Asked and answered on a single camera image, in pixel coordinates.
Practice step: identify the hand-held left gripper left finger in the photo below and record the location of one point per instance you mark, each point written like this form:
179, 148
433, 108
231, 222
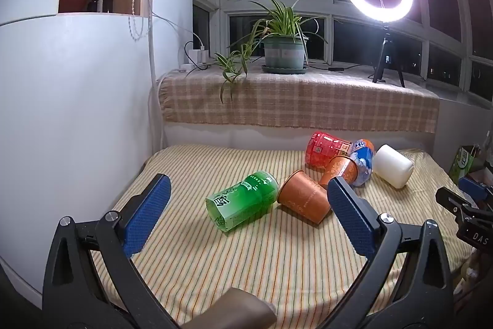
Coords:
148, 215

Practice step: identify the black tripod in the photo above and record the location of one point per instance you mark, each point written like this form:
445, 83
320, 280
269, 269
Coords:
385, 55

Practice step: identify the green flower pot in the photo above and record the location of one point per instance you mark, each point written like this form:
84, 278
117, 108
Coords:
284, 51

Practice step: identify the spider plant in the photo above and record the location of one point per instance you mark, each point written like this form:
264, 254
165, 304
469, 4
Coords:
275, 22

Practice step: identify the striped yellow table cloth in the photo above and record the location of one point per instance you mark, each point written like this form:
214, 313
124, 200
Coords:
269, 259

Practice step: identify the green pot saucer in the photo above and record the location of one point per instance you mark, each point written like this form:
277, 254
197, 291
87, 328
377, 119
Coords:
284, 69

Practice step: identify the white plain cup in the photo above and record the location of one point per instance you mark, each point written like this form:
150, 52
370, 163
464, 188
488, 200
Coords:
393, 165

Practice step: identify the white rounded cabinet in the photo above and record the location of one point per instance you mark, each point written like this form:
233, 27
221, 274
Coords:
77, 101

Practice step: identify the brown padded object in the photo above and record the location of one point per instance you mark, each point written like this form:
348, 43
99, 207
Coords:
235, 309

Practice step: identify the plaid orange sill cloth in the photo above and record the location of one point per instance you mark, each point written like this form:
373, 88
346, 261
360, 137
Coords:
308, 101

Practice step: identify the large orange paper cup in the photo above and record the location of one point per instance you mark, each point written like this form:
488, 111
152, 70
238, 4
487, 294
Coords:
304, 196

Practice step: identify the red printed cup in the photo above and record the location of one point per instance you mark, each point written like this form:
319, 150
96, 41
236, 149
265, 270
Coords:
325, 149

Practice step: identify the white vertical pipe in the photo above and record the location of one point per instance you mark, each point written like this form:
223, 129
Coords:
152, 51

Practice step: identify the white power strip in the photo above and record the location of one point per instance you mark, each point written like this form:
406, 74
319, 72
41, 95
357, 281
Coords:
192, 67

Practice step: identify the clear cup with blue label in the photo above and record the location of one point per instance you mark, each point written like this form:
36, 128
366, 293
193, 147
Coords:
364, 159

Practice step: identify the small orange paper cup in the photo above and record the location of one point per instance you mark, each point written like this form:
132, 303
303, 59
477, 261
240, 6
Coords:
341, 169

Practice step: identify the green plastic cup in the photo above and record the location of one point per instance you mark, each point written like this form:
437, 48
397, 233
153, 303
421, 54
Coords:
242, 201

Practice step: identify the grey window frame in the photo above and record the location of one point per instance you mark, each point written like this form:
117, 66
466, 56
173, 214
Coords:
231, 1

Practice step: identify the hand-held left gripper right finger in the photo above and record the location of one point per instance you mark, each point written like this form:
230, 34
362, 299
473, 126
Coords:
350, 217

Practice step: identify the green paper bag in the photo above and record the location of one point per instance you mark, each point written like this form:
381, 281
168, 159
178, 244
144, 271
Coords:
464, 163

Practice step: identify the dark bottle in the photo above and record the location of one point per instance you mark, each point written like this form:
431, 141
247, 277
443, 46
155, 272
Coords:
93, 4
106, 1

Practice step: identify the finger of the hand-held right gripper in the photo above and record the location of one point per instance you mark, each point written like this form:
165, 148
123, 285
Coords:
452, 200
475, 188

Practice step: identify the white charger plugs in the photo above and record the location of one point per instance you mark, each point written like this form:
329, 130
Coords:
197, 55

